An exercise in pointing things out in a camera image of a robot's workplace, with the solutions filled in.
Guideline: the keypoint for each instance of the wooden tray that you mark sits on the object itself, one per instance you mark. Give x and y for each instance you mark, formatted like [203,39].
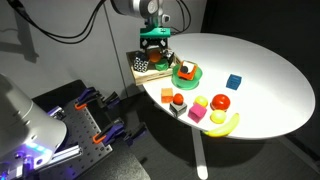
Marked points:
[149,73]

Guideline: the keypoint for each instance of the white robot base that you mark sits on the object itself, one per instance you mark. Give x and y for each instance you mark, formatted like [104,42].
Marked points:
[29,137]

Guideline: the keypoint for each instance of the aluminium extrusion rail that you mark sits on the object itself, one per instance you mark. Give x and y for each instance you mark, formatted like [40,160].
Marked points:
[65,155]

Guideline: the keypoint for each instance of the black white dotted cube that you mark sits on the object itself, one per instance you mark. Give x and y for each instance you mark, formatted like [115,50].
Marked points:
[140,65]

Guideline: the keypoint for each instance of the grey black cube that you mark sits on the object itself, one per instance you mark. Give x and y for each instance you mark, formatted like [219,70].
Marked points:
[177,110]

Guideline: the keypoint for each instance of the purple clamp upper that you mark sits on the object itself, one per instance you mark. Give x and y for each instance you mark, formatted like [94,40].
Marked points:
[92,95]

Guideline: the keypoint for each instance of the red tomato toy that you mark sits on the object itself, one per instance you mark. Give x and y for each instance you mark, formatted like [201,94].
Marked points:
[220,102]

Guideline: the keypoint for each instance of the orange white cube with ball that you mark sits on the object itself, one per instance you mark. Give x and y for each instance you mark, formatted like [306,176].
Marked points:
[187,70]

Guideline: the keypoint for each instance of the yellow ball lower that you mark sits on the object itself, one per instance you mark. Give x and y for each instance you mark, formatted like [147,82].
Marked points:
[218,116]

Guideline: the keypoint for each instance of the orange round plush toy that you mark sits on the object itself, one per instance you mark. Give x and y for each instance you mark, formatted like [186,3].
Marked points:
[154,56]

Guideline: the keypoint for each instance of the yellow banana toy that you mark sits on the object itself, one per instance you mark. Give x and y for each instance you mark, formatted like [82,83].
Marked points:
[225,129]

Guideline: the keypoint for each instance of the yellow ball upper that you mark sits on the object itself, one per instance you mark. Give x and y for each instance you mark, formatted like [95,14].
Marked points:
[201,100]

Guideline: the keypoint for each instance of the pink cube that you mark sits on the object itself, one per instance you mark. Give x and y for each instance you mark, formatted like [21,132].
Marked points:
[197,112]

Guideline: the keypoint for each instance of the yellow ball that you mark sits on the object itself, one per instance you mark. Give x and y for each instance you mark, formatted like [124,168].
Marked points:
[218,116]
[201,100]

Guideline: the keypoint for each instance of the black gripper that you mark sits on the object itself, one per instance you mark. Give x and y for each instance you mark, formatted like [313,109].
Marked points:
[159,42]

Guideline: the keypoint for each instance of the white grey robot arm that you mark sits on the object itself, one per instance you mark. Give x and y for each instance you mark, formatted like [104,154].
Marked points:
[149,10]

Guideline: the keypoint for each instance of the white table leg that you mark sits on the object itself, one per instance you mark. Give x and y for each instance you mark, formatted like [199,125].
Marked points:
[201,166]

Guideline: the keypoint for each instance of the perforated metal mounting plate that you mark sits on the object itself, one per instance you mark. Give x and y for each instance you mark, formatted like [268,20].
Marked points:
[81,129]

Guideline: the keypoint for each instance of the blue cube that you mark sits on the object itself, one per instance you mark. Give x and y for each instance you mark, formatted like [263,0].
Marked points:
[233,82]

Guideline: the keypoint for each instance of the green round plate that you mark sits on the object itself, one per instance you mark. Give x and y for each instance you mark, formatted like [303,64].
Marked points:
[186,84]

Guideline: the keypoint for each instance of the teal camera mount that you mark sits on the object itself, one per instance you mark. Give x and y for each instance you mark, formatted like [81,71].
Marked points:
[155,32]

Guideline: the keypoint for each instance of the black white checkered cube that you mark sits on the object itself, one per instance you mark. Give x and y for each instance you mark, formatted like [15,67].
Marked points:
[169,56]

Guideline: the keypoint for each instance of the green toy block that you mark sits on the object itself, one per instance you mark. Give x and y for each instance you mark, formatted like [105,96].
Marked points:
[162,65]

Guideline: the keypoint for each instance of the small red ball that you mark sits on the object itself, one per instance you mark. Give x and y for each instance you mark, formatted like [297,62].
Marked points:
[178,99]

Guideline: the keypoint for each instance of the purple clamp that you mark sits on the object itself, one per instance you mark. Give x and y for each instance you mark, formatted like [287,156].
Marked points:
[92,95]
[116,130]

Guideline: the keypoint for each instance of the purple clamp lower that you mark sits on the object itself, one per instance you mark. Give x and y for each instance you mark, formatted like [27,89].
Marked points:
[116,130]

